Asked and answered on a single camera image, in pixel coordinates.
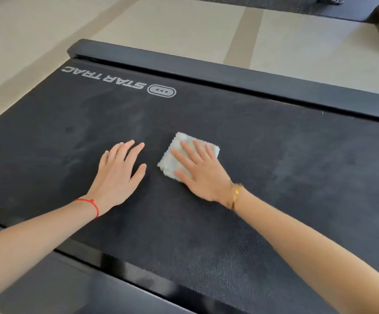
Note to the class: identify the person's left hand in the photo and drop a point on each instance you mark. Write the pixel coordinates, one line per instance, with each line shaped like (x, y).
(114, 184)

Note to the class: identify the person's right hand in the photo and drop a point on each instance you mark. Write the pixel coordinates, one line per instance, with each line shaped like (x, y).
(207, 179)

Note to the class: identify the person's right thumb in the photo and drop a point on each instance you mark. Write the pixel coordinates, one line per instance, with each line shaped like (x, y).
(183, 178)

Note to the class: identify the person's left little finger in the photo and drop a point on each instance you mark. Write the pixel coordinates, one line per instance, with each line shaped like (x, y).
(103, 159)

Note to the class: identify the person's right middle finger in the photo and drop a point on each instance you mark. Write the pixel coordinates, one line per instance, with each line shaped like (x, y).
(191, 153)

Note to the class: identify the person's left middle finger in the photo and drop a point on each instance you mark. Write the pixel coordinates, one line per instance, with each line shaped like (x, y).
(124, 152)

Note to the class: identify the person's right little finger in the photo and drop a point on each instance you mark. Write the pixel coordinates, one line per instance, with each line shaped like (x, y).
(211, 152)

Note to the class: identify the person's left thumb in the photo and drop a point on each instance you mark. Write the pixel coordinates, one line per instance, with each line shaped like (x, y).
(138, 174)

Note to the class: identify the white cleaning cloth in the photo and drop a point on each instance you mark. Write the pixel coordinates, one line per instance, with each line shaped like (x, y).
(169, 160)

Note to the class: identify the person's right forearm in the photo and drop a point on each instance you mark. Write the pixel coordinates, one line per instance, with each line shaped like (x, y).
(307, 248)

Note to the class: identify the person's left forearm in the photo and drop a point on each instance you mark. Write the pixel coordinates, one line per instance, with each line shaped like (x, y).
(29, 235)

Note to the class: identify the black treadmill running belt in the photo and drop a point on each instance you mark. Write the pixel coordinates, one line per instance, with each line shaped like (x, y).
(274, 166)

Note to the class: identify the black treadmill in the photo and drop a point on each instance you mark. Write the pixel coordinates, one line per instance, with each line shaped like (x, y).
(228, 76)

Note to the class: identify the dark floor mat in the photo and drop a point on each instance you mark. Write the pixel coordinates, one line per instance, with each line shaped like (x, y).
(274, 3)

